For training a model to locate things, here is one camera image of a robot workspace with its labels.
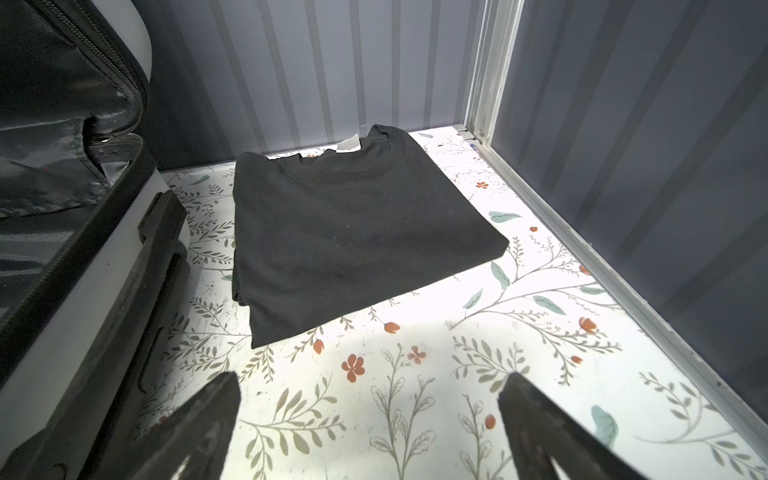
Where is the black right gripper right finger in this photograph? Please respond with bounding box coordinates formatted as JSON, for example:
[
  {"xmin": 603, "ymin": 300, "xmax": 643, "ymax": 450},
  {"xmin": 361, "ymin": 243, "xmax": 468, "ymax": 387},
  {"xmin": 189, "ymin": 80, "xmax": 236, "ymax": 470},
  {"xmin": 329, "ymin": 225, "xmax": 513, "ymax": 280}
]
[{"xmin": 498, "ymin": 373, "xmax": 643, "ymax": 479}]

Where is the black t-shirt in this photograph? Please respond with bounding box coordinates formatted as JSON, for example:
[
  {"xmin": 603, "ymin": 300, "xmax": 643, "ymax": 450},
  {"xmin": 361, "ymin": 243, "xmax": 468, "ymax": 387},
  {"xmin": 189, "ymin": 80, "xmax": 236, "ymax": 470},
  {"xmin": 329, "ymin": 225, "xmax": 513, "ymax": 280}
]
[{"xmin": 232, "ymin": 125, "xmax": 509, "ymax": 348}]

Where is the white black suitcase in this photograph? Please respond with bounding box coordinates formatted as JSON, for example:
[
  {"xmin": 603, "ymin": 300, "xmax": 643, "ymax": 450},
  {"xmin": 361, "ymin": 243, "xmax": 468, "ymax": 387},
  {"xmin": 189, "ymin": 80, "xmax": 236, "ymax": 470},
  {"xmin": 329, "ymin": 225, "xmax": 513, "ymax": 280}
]
[{"xmin": 1, "ymin": 1, "xmax": 190, "ymax": 479}]

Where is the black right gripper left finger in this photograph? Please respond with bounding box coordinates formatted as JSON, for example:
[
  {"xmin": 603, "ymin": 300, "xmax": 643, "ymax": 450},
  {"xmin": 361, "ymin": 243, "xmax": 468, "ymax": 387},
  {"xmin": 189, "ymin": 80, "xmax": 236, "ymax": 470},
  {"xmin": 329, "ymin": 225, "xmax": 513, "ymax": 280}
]
[{"xmin": 122, "ymin": 372, "xmax": 241, "ymax": 479}]

